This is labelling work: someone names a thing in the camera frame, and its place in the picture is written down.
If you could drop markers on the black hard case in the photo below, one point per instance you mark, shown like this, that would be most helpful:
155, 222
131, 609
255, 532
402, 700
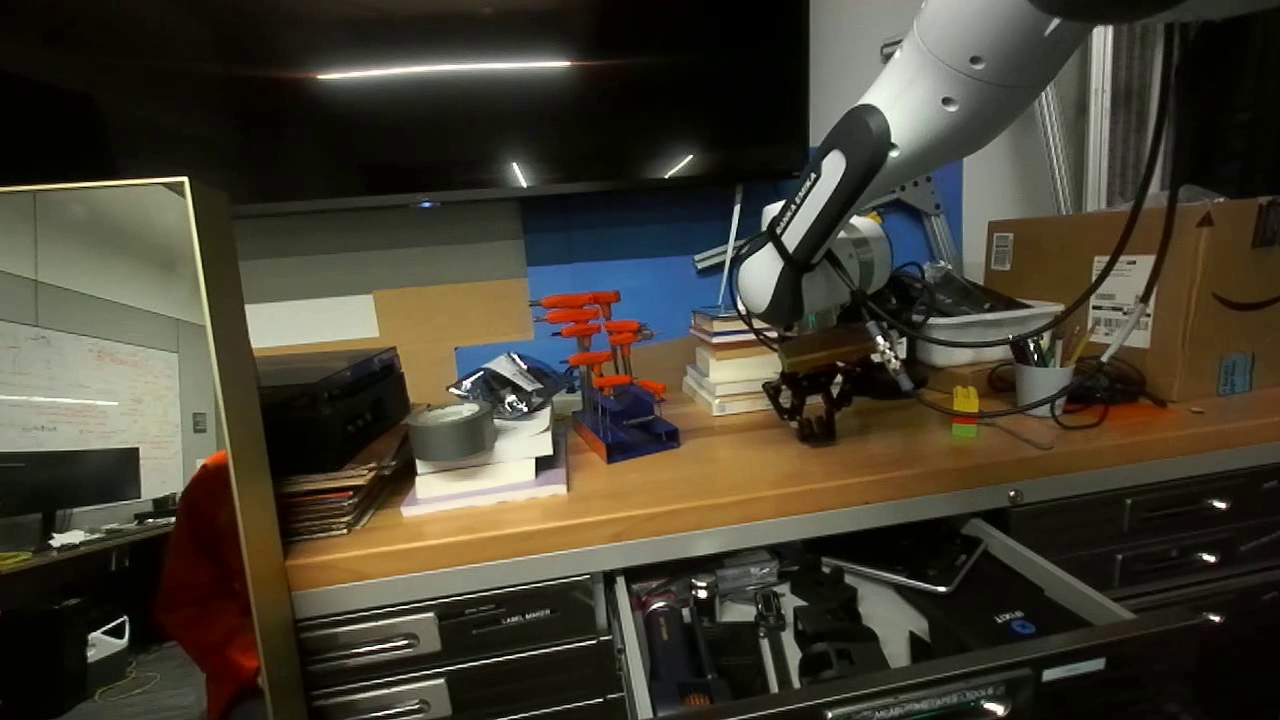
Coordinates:
334, 406

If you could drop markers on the silver metal tools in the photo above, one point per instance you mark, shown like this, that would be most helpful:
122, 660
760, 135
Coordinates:
741, 583

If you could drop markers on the wooden frame post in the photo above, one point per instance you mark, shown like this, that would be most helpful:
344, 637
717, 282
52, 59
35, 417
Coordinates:
255, 464

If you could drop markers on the grey duct tape roll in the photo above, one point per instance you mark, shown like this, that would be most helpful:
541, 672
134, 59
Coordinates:
450, 428

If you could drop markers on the aluminium frame post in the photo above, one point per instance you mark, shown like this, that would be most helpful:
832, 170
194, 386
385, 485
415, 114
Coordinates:
1102, 121

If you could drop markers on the short ceiling light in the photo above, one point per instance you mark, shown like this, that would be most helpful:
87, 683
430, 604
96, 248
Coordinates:
516, 175
680, 166

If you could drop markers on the stack of dark flat books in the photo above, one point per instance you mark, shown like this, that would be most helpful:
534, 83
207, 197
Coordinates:
344, 499

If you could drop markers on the white pen cup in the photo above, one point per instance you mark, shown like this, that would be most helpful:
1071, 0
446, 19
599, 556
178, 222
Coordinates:
1043, 388

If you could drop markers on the closed drawer bank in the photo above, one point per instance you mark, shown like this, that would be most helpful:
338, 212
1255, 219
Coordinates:
453, 653
1161, 532

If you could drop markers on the black blocky plastic part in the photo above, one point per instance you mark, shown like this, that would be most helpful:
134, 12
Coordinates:
832, 621

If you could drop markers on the yellow red green lego block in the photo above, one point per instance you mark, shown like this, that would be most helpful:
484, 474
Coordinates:
967, 406

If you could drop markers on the long ceiling light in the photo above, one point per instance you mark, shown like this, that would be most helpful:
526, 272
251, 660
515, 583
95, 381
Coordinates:
440, 64

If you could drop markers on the tall stack of books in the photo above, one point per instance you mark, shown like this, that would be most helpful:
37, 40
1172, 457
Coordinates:
727, 363

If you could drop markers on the black tablet with light edge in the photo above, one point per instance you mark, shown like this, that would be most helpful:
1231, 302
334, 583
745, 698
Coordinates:
921, 560

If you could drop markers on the black tiny forked part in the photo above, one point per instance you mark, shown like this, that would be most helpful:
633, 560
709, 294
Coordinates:
816, 432

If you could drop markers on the white wall sheet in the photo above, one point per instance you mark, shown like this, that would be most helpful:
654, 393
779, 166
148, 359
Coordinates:
314, 322

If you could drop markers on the brown cork board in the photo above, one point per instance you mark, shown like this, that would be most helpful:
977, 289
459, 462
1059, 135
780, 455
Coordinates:
453, 326

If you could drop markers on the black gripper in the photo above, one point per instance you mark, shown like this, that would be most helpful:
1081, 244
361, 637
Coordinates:
812, 386

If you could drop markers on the pens and tools bunch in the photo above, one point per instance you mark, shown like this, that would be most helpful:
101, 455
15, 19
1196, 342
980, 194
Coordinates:
1035, 348

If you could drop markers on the silver foil bag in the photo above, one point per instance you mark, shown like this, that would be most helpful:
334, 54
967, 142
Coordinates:
504, 381

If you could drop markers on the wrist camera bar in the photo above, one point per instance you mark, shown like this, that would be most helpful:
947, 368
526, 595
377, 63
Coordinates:
825, 348

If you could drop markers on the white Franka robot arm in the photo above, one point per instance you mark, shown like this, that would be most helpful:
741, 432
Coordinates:
935, 94

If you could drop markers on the dark flat screen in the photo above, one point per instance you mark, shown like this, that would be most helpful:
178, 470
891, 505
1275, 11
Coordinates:
66, 480

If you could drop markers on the small blue item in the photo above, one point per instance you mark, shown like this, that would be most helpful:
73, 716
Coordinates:
1012, 621

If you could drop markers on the white paper sheet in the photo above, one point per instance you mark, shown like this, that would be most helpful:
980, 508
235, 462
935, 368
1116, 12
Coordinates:
914, 621

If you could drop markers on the white plastic tub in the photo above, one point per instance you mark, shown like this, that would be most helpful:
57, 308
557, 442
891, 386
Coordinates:
995, 326

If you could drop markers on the cardboard shipping box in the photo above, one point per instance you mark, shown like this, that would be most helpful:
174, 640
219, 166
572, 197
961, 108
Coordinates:
1207, 322

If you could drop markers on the black clip part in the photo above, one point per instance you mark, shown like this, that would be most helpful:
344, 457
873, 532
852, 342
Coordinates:
809, 578

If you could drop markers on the open workbench drawer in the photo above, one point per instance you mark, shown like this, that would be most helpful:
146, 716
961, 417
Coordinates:
1045, 575

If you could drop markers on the person in red hoodie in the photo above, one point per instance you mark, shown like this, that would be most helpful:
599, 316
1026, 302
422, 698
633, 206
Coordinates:
207, 586

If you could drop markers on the black angular plastic part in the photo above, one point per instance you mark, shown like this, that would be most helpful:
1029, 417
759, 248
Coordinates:
832, 656

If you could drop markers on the dark hand tools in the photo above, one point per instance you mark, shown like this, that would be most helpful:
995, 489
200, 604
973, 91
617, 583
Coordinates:
680, 640

